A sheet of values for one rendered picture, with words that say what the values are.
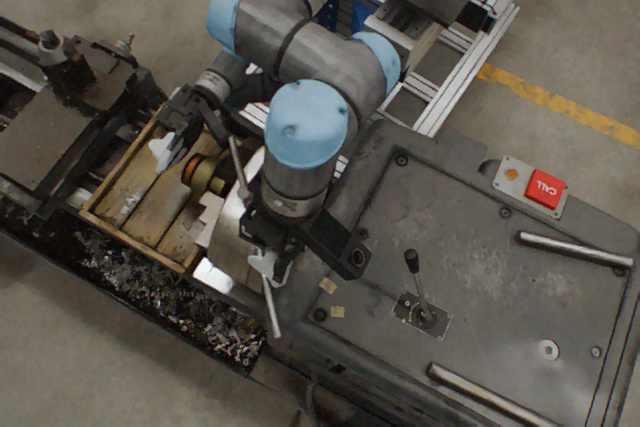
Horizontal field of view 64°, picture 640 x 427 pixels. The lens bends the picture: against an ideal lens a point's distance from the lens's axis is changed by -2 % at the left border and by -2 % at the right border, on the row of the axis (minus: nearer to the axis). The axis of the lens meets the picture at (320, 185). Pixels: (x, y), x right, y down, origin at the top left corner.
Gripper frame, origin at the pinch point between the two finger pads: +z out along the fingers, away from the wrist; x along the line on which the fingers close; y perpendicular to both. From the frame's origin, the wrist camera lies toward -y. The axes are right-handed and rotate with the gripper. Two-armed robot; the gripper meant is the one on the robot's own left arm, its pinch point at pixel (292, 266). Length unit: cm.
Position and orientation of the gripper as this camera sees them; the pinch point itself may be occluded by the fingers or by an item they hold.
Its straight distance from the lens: 78.0
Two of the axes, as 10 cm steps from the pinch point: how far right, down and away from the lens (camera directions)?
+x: -4.5, 7.2, -5.2
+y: -8.8, -4.6, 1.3
